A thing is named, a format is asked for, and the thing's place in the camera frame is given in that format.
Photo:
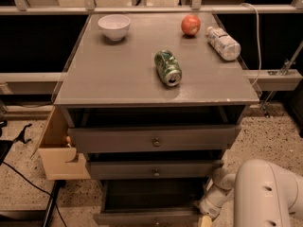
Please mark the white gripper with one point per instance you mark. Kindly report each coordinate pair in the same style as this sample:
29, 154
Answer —
206, 208

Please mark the grey bottom drawer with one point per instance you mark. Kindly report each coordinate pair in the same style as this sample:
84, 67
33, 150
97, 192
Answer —
150, 202

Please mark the grey drawer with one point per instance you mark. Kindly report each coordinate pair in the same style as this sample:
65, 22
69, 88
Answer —
150, 202
153, 139
152, 169

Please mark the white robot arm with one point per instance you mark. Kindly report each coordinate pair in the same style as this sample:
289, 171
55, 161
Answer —
264, 195

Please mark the grey middle drawer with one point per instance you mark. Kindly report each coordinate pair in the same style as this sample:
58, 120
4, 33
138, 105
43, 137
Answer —
152, 169

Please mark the grey top drawer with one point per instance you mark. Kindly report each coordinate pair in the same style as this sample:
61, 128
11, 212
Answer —
153, 139

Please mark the grey drawer cabinet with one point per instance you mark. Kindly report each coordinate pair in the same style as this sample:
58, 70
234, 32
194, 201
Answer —
116, 85

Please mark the wooden side box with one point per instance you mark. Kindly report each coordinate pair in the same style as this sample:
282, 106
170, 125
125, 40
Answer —
60, 158

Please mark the green soda can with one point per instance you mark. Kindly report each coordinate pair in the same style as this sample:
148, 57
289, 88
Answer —
168, 68

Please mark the clear plastic water bottle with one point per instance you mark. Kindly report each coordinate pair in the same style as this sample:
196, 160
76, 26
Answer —
223, 43

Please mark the red apple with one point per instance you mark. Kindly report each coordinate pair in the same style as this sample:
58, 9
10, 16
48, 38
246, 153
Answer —
191, 25

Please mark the black floor stand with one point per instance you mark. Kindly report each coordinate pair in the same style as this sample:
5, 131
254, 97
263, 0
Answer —
44, 216

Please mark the black clamp tool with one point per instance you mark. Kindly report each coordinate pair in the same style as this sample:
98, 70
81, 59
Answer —
21, 136

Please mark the white ceramic bowl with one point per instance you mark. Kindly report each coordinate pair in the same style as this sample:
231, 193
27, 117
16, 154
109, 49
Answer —
115, 26

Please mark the grey metal railing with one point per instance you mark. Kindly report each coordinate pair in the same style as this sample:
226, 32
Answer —
148, 9

